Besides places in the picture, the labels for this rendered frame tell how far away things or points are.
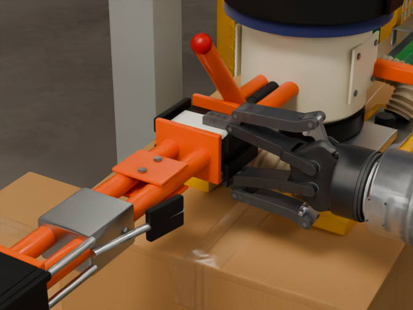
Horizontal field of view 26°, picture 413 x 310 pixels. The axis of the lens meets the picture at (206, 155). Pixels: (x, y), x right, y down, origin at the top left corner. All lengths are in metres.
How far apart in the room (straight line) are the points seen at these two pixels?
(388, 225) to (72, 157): 2.43
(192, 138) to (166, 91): 1.81
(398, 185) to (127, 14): 1.88
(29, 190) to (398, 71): 1.03
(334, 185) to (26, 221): 1.08
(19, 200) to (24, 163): 1.28
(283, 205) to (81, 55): 3.19
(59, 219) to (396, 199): 0.32
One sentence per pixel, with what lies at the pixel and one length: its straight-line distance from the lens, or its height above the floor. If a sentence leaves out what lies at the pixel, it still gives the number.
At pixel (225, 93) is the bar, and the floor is 1.12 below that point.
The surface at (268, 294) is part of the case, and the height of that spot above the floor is 0.94.
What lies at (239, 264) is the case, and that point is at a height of 0.96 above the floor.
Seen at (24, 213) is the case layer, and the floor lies 0.54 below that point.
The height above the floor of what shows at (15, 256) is 1.11.
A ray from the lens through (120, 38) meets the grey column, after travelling 2.72.
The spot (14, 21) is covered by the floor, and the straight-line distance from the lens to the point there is 4.58.
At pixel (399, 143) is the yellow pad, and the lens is 1.25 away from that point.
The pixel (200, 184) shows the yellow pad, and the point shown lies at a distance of 1.15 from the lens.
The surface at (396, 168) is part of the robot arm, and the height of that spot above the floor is 1.12.
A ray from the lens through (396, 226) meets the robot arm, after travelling 0.88.
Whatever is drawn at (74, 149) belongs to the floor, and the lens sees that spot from 3.30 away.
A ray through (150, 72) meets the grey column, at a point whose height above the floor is 0.48.
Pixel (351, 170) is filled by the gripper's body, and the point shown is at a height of 1.11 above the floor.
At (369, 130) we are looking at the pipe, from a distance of 1.22.
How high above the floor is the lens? 1.55
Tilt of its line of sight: 29 degrees down
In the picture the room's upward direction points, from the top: straight up
